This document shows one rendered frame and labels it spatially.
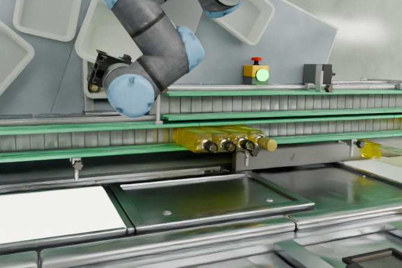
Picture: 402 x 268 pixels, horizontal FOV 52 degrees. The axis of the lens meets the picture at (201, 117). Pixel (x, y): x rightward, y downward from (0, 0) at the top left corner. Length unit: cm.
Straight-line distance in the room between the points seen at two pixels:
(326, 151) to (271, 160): 25
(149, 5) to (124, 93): 15
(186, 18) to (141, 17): 67
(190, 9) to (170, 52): 67
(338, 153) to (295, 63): 40
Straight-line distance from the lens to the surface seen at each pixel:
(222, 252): 88
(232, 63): 156
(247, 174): 134
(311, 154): 164
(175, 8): 137
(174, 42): 73
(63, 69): 140
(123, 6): 72
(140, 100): 71
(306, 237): 98
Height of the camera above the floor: 214
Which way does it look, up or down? 66 degrees down
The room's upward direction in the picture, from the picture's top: 108 degrees clockwise
